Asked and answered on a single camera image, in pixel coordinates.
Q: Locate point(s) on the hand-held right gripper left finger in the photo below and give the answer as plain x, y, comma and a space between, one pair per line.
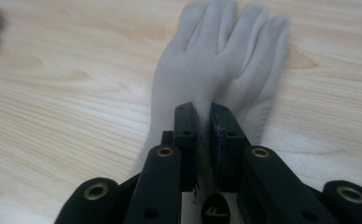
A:
185, 140

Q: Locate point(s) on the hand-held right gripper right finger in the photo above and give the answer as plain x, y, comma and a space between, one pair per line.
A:
227, 143

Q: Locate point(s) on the thin glove with dark button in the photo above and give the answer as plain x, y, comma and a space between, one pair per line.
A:
201, 62

